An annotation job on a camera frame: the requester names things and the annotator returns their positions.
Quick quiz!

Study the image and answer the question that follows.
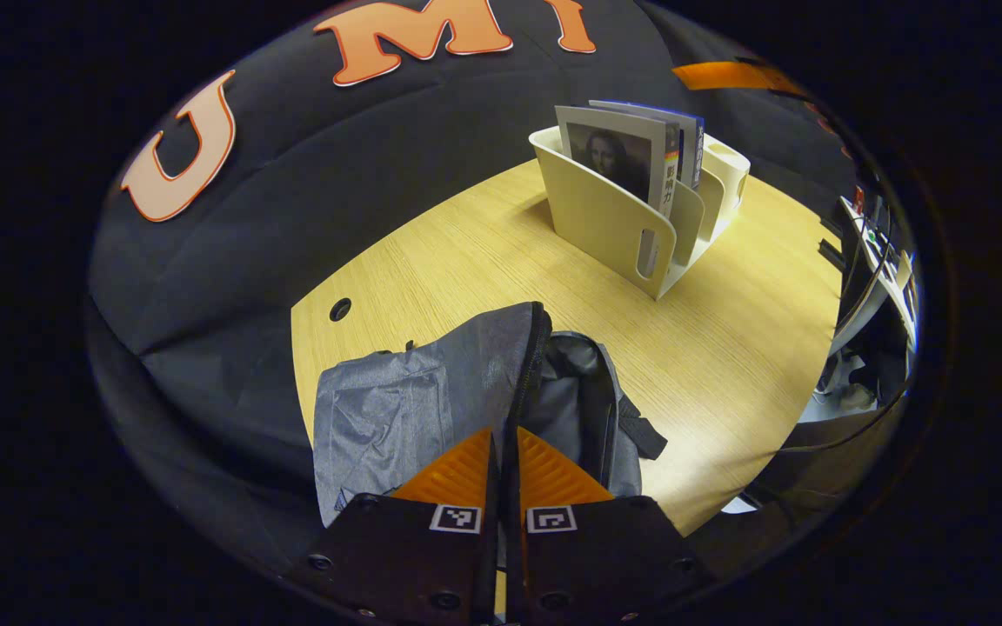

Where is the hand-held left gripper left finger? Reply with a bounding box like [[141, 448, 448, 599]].
[[288, 426, 502, 623]]

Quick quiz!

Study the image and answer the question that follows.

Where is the grey schoolbag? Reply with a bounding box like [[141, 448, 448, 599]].
[[312, 300, 669, 529]]

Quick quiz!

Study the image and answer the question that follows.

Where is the blue picture cover book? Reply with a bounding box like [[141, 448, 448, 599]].
[[590, 98, 706, 192]]

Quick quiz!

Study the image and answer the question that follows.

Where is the portrait cover book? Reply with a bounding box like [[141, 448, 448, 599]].
[[555, 104, 683, 220]]

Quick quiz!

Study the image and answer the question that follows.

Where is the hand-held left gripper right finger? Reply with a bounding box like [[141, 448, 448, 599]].
[[501, 424, 715, 623]]

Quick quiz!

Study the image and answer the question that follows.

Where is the white side table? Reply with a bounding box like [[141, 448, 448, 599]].
[[830, 196, 919, 353]]

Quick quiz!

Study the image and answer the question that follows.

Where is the cream bookshelf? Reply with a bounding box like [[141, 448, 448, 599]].
[[529, 126, 752, 302]]

